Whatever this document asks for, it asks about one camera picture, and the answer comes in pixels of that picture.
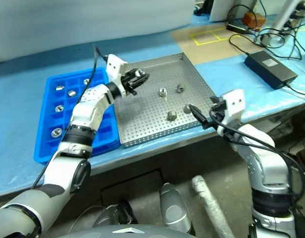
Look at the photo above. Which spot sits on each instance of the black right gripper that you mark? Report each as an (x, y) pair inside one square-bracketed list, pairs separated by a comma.
[(218, 109)]

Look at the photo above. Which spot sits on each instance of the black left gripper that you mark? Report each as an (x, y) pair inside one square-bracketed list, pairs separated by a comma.
[(129, 83)]

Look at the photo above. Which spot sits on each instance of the metal roller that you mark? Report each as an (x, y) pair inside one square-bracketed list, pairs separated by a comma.
[(60, 87), (180, 87), (187, 108), (56, 132), (86, 81), (71, 93), (163, 92), (139, 72), (171, 115), (59, 108)]

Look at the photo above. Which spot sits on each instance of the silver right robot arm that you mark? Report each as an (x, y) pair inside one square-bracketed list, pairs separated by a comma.
[(266, 161)]

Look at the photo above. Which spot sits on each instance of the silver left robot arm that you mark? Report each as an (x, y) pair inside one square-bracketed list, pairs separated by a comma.
[(85, 109)]

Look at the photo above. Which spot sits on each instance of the perforated steel tray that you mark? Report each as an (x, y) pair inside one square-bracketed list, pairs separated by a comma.
[(152, 119)]

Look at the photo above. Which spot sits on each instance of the blue plastic compartment tray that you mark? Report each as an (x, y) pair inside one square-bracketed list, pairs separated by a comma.
[(56, 121)]

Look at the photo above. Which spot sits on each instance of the brown cardboard sheet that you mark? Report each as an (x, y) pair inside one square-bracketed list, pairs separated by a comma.
[(217, 53)]

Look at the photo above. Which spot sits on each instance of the black power adapter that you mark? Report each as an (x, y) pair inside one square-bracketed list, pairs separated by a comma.
[(270, 69)]

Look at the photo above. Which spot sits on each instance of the white dusty pipe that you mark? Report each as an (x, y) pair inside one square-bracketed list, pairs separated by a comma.
[(209, 203)]

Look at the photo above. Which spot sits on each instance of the white backdrop sheet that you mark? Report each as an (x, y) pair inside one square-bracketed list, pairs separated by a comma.
[(68, 24)]

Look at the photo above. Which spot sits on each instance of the grey robot leg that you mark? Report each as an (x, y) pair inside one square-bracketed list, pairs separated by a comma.
[(173, 205)]

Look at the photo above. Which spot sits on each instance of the flat black box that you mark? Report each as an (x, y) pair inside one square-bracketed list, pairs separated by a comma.
[(236, 26)]

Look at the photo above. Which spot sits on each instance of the round grey stand base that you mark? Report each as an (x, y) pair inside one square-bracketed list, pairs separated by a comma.
[(271, 39)]

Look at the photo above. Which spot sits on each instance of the white panel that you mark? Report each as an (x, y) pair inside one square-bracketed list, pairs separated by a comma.
[(220, 10)]

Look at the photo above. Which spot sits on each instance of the orange brown block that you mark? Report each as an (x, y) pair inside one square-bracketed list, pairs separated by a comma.
[(252, 19)]

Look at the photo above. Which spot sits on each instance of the blue plastic table cover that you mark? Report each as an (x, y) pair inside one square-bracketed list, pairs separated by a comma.
[(18, 99)]

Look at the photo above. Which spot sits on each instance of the dark rounded shape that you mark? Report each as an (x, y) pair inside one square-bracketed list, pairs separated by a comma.
[(117, 213)]

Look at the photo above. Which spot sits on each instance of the white stand pole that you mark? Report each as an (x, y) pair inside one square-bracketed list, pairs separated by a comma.
[(285, 15)]

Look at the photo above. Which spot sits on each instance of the grey robot torso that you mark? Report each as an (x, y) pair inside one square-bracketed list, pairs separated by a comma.
[(122, 231)]

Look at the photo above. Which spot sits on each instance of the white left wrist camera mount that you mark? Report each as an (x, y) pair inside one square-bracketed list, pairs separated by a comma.
[(114, 65)]

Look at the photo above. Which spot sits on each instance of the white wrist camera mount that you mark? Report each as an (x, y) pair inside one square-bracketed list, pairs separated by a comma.
[(114, 65), (234, 100)]

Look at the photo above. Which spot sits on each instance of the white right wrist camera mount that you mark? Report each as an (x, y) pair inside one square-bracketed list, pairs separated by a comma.
[(234, 100)]

